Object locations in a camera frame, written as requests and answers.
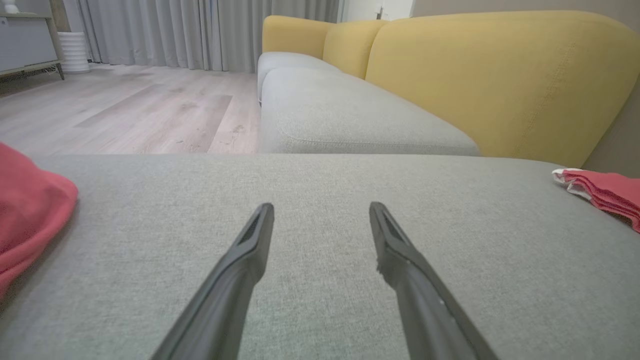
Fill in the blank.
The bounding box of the yellow sofa end backrest cushion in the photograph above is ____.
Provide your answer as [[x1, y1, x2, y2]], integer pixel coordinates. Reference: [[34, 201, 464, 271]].
[[262, 15, 335, 60]]

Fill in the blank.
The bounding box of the grey cabinet with wooden frame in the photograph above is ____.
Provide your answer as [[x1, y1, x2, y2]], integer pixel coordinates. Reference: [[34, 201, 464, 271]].
[[0, 12, 66, 83]]

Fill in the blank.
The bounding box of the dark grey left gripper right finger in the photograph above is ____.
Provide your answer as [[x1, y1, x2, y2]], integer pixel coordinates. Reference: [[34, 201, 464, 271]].
[[369, 201, 501, 360]]

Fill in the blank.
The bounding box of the white ribbed plant pot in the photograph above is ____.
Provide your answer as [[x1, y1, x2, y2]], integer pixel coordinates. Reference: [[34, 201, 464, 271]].
[[57, 32, 91, 74]]

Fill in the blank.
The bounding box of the grey pleated curtain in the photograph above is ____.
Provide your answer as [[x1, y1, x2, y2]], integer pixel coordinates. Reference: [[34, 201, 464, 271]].
[[75, 0, 346, 74]]

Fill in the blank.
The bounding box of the wide yellow sofa backrest cushion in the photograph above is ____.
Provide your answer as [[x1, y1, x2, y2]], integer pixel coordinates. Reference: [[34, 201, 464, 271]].
[[365, 10, 640, 168]]

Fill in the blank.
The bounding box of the large grey sofa chaise cushion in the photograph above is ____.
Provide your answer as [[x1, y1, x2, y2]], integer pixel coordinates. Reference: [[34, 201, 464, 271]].
[[0, 154, 640, 360]]

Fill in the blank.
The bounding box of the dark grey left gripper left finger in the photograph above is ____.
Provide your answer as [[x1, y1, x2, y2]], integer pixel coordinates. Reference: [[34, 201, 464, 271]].
[[150, 202, 275, 360]]

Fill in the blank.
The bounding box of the grey sofa seat cushion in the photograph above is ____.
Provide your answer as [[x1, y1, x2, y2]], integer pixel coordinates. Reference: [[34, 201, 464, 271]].
[[257, 51, 341, 103], [258, 66, 481, 157]]

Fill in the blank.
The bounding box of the narrow yellow sofa backrest cushion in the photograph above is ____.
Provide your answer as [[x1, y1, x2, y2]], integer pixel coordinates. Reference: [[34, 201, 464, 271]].
[[322, 20, 388, 80]]

